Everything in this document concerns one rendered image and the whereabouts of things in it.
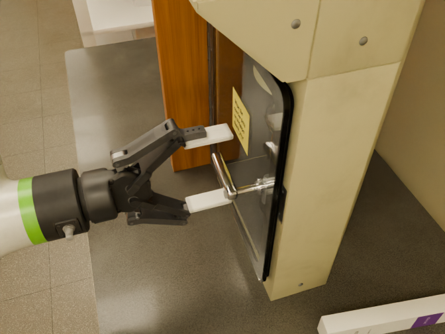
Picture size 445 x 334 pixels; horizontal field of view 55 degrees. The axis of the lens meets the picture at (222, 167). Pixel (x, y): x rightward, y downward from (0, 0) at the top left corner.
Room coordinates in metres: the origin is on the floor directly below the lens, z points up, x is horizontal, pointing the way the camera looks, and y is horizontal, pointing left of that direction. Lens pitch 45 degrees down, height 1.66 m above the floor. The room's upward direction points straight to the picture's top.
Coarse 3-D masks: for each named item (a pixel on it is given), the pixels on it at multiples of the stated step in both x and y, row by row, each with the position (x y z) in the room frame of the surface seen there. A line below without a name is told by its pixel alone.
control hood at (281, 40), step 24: (192, 0) 0.34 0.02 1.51; (216, 0) 0.34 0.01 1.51; (240, 0) 0.34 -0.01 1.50; (264, 0) 0.35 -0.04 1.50; (288, 0) 0.36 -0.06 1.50; (312, 0) 0.36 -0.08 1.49; (216, 24) 0.34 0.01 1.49; (240, 24) 0.34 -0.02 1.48; (264, 24) 0.35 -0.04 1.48; (288, 24) 0.36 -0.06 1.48; (312, 24) 0.37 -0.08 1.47; (264, 48) 0.35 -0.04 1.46; (288, 48) 0.36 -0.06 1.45; (288, 72) 0.36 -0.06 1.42
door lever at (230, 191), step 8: (216, 152) 0.48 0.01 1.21; (216, 160) 0.46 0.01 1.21; (216, 168) 0.45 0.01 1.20; (224, 168) 0.44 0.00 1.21; (224, 176) 0.42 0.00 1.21; (224, 184) 0.41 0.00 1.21; (232, 184) 0.41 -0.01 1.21; (256, 184) 0.41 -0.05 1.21; (224, 192) 0.40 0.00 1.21; (232, 192) 0.39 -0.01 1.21; (240, 192) 0.40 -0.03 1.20; (248, 192) 0.40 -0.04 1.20
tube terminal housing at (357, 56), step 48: (336, 0) 0.37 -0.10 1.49; (384, 0) 0.39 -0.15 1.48; (336, 48) 0.38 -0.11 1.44; (384, 48) 0.39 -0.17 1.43; (336, 96) 0.38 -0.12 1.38; (384, 96) 0.40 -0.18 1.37; (288, 144) 0.39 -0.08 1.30; (336, 144) 0.38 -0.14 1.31; (288, 192) 0.37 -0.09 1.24; (336, 192) 0.39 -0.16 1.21; (288, 240) 0.37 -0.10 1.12; (336, 240) 0.40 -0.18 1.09; (288, 288) 0.38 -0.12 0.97
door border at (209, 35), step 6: (210, 24) 0.66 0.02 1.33; (210, 30) 0.66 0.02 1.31; (210, 36) 0.66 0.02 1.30; (210, 42) 0.66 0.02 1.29; (210, 48) 0.66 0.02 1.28; (210, 54) 0.66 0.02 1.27; (210, 60) 0.66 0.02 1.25; (210, 66) 0.66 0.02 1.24; (210, 72) 0.66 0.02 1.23; (210, 90) 0.66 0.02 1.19; (210, 96) 0.66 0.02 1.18; (210, 108) 0.66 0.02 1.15; (210, 114) 0.66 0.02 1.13; (210, 150) 0.66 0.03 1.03
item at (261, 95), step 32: (224, 64) 0.58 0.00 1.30; (256, 64) 0.45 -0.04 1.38; (224, 96) 0.58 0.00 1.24; (256, 96) 0.45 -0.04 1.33; (288, 96) 0.38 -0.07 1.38; (256, 128) 0.44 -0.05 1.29; (224, 160) 0.58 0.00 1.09; (256, 160) 0.43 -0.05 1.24; (256, 192) 0.42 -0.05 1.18; (256, 224) 0.41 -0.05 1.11; (256, 256) 0.40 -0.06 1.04
